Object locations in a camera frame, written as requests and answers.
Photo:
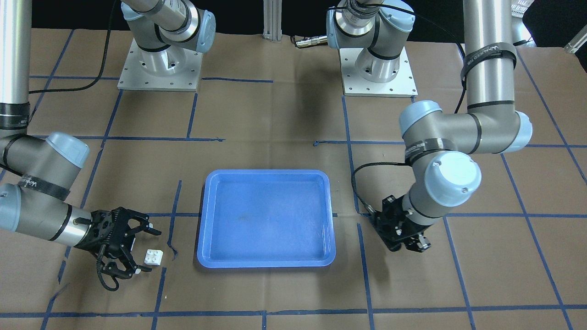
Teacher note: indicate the blue plastic tray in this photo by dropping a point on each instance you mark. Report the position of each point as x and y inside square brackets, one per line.
[266, 219]

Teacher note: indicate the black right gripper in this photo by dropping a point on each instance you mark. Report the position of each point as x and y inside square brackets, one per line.
[93, 243]

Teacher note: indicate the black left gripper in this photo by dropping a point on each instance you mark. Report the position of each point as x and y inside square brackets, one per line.
[409, 226]

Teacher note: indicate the white building block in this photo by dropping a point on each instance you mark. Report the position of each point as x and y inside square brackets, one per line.
[153, 257]

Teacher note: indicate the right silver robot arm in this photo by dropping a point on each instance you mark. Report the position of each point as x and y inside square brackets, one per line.
[36, 206]

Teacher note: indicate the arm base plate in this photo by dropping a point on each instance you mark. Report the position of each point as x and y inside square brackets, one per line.
[366, 76]
[172, 69]

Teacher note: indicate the brown paper table cover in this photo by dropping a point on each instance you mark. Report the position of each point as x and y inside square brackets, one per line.
[512, 258]

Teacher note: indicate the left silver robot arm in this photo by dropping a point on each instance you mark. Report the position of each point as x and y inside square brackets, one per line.
[438, 145]

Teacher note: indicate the aluminium frame post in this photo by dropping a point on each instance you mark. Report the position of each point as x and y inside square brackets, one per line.
[272, 20]

